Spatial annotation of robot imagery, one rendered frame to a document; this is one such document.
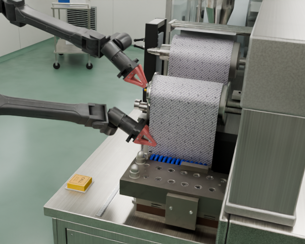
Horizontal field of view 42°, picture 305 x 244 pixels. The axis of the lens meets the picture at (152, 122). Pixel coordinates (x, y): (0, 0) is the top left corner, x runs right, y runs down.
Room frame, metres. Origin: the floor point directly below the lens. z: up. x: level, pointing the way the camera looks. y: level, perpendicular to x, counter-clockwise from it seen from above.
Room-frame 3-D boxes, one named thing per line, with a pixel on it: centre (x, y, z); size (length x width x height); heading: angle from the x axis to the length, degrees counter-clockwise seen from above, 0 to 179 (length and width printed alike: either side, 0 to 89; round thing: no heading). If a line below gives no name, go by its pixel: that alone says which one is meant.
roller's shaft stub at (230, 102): (1.25, -0.29, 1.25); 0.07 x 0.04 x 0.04; 75
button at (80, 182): (1.24, 0.26, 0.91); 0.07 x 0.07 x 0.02; 75
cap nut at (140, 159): (1.21, 0.04, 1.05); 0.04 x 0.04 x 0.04
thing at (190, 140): (1.24, -0.10, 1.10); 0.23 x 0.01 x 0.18; 75
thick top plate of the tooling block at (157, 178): (1.11, -0.12, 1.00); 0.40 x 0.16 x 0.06; 75
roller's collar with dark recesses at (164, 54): (1.58, -0.05, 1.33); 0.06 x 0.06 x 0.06; 75
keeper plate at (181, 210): (1.02, -0.11, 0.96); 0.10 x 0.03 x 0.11; 75
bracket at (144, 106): (1.38, 0.02, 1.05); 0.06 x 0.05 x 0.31; 75
